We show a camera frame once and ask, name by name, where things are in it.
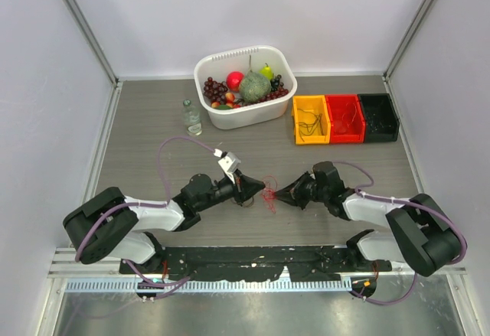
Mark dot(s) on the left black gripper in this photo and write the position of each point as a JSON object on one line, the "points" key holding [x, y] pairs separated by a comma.
{"points": [[243, 184]]}

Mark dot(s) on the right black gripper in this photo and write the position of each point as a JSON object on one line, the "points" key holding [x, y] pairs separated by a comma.
{"points": [[292, 194]]}

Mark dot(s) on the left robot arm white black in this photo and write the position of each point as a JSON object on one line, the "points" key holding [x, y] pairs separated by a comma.
{"points": [[114, 225]]}

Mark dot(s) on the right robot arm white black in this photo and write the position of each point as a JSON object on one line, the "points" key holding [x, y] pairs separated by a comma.
{"points": [[418, 233]]}

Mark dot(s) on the yellow storage bin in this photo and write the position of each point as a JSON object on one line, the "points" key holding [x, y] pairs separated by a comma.
{"points": [[311, 121]]}

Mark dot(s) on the white plastic basket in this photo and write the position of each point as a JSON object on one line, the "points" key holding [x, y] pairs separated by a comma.
{"points": [[244, 60]]}

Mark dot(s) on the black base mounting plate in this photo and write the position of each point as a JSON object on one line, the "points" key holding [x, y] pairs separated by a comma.
{"points": [[260, 263]]}

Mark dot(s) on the clear glass bottle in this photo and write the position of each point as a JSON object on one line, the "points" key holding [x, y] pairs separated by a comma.
{"points": [[191, 117]]}

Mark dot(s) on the red storage bin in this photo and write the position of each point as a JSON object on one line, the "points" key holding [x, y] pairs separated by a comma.
{"points": [[347, 119]]}

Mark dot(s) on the small peaches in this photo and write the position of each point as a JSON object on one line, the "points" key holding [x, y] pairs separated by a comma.
{"points": [[225, 100]]}

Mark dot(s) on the red cherry bunch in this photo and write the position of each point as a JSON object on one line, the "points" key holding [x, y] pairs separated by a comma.
{"points": [[274, 94]]}

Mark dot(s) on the green netted melon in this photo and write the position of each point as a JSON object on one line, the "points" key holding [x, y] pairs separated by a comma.
{"points": [[254, 86]]}

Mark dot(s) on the dark red grape bunch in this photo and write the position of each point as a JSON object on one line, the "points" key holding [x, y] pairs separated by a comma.
{"points": [[212, 86]]}

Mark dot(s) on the dark purple grape bunch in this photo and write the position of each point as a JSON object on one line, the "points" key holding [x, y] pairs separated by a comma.
{"points": [[276, 83]]}

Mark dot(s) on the black storage bin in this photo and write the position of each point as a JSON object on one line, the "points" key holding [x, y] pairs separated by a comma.
{"points": [[381, 121]]}

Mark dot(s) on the red pomegranate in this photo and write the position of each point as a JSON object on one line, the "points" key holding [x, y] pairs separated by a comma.
{"points": [[234, 80]]}

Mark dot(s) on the green pear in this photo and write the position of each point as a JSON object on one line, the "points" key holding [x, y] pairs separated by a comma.
{"points": [[267, 72]]}

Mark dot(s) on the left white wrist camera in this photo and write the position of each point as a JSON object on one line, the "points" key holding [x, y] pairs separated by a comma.
{"points": [[228, 163]]}

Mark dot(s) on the white slotted cable duct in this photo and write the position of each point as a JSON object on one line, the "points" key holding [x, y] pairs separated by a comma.
{"points": [[283, 284]]}

